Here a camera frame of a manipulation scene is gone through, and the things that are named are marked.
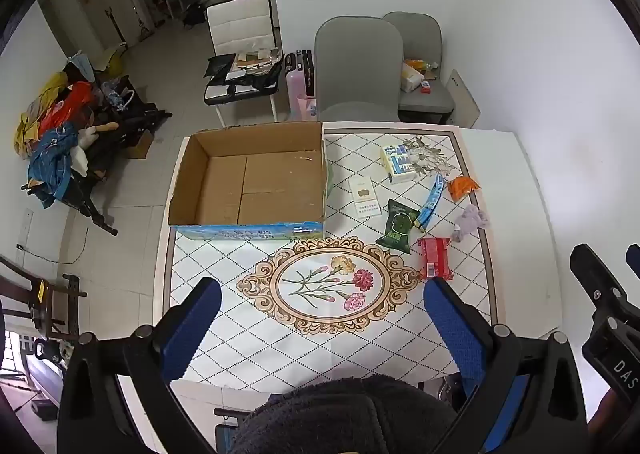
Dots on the pile of clothes on rack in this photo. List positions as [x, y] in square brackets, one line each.
[130, 122]

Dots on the small cardboard box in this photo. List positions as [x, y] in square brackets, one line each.
[137, 144]

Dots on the black bag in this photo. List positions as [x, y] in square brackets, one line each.
[245, 82]

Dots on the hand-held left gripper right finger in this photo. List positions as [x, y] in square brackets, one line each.
[452, 324]

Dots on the red packet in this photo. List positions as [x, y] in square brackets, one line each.
[434, 254]

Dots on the white blue tissue pack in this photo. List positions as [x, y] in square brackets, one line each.
[397, 164]

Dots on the blue garment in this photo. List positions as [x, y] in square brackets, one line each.
[50, 159]

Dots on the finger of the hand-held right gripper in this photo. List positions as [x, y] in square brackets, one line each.
[597, 284]
[635, 259]

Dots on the green snack packet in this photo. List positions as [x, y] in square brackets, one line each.
[397, 226]

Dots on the red plastic bag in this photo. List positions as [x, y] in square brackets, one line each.
[65, 107]

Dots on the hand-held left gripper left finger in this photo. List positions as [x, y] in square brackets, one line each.
[192, 329]

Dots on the white chair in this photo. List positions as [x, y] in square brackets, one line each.
[240, 24]

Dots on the dark wooden stand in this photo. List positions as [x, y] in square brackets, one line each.
[40, 304]

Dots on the long blue packet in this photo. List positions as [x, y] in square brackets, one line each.
[430, 204]

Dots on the person's dark fleece clothing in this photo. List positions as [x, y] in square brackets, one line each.
[340, 419]

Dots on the yellow garment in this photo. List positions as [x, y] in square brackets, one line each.
[27, 127]

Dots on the orange snack packet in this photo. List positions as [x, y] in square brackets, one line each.
[462, 186]

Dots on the black case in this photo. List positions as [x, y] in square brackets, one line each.
[306, 69]

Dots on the yellow bag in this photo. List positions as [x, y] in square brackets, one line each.
[116, 65]

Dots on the stack of papers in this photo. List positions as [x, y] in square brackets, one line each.
[257, 58]

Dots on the white cigarette pack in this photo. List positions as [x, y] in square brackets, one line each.
[364, 199]

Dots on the pink suitcase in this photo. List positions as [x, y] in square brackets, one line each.
[295, 89]

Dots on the white board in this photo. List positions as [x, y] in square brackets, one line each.
[462, 99]

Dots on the small red box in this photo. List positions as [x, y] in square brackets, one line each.
[426, 88]

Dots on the grey chair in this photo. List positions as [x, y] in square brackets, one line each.
[357, 64]
[425, 34]

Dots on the floral printed table mat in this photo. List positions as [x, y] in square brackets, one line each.
[240, 254]

